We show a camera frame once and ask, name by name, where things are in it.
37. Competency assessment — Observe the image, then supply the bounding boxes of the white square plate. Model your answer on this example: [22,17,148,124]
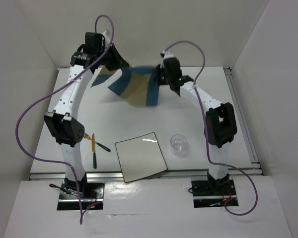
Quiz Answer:
[115,132,167,183]

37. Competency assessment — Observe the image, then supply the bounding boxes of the clear plastic cup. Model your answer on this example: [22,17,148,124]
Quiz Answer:
[170,134,188,156]

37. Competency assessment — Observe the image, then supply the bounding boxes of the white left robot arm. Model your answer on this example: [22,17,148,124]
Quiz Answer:
[44,31,128,198]

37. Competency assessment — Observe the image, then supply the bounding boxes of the gold knife green handle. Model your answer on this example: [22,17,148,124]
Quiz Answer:
[91,133,97,169]

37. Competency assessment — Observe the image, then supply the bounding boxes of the blue beige striped placemat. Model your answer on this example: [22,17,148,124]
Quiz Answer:
[91,66,159,107]

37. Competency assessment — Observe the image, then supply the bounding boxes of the gold fork green handle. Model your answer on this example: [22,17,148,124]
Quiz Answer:
[83,133,111,152]

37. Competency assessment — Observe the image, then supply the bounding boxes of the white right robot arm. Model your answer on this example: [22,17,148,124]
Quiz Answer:
[156,52,237,194]

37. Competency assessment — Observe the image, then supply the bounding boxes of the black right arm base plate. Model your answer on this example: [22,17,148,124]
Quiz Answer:
[188,179,239,208]

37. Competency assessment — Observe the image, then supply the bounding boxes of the aluminium front rail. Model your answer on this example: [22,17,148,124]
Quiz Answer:
[29,167,263,180]

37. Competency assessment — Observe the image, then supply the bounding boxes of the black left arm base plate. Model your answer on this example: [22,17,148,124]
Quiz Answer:
[49,182,105,211]

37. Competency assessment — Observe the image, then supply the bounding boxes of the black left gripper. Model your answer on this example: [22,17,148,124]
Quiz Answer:
[96,43,129,71]

